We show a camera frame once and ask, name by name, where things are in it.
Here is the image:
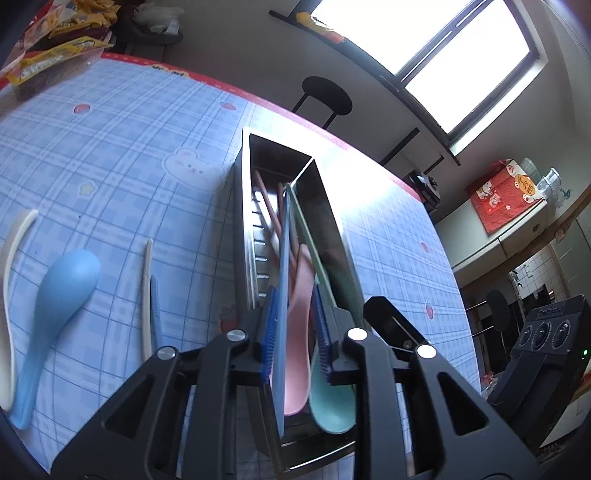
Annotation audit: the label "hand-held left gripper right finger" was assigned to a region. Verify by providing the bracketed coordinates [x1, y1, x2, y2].
[311, 284, 544, 480]

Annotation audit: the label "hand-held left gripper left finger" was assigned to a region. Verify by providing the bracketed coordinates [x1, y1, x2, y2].
[50, 285, 279, 480]

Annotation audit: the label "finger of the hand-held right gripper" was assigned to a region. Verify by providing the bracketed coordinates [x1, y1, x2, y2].
[363, 296, 433, 361]

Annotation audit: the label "blue chopstick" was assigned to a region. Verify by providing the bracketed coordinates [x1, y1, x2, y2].
[271, 184, 293, 438]
[150, 275, 163, 349]

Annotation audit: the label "pink spoon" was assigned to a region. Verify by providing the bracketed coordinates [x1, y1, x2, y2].
[283, 244, 317, 416]

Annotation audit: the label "green spoon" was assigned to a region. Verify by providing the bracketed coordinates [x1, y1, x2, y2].
[308, 344, 357, 435]

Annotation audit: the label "green chopstick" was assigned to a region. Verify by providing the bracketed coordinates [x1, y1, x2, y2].
[288, 185, 335, 306]

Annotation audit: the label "stainless steel utensil box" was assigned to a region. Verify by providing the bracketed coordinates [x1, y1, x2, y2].
[233, 127, 370, 476]

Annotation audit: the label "black kitchen appliance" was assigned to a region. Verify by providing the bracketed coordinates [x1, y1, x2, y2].
[510, 271, 556, 325]

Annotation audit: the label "black round stool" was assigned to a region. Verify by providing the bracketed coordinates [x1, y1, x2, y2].
[466, 289, 513, 371]
[292, 76, 354, 133]

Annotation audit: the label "white refrigerator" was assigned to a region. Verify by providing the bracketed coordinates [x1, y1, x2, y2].
[450, 185, 591, 274]

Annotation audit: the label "black rice cooker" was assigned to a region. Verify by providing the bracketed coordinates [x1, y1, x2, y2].
[405, 169, 442, 211]

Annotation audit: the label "red bag with cat print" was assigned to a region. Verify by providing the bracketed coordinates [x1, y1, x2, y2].
[470, 159, 546, 236]

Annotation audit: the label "clear plastic containers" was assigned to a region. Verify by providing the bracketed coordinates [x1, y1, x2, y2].
[521, 157, 574, 205]

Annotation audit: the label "light blue spoon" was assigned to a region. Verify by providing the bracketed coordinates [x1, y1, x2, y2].
[9, 249, 101, 430]

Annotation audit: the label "dark window sill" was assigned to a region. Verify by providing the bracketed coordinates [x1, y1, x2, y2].
[269, 10, 462, 168]

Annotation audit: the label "cream spoon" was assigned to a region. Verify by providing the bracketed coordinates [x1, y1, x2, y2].
[0, 209, 39, 412]

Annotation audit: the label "yellow and red packet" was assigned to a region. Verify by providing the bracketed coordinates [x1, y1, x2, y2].
[296, 11, 345, 45]

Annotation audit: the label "dark small table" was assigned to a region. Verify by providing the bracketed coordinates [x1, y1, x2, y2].
[115, 18, 184, 59]

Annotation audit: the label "white plastic bag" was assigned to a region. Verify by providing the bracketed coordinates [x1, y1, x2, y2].
[134, 2, 179, 34]

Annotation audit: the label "yellow snack packet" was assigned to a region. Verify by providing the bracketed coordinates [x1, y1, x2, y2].
[6, 38, 114, 86]

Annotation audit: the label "pile of yellow packets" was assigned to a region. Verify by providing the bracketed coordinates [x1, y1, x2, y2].
[60, 0, 122, 28]

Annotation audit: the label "pale yellow snack bag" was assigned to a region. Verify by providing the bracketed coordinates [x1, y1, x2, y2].
[21, 0, 62, 48]

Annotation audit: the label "black metal frame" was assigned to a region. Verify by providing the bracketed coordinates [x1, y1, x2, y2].
[380, 127, 444, 172]

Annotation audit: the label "window with dark frame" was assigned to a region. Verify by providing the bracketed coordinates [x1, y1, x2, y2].
[305, 0, 541, 156]

